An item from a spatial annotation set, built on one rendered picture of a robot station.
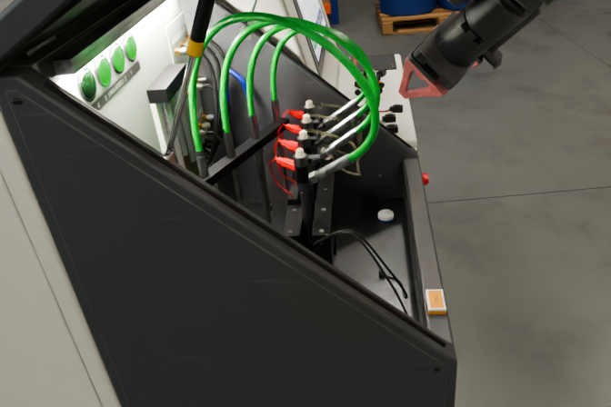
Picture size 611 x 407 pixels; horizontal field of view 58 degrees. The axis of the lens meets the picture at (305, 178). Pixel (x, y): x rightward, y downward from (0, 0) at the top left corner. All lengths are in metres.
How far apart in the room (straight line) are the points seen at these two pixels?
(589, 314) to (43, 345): 1.99
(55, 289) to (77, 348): 0.13
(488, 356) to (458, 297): 0.32
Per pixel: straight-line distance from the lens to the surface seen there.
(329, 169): 0.96
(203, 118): 1.41
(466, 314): 2.37
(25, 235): 0.89
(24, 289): 0.97
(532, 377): 2.20
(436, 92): 0.73
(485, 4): 0.67
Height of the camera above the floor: 1.65
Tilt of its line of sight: 30 degrees down
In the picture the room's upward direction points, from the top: 6 degrees counter-clockwise
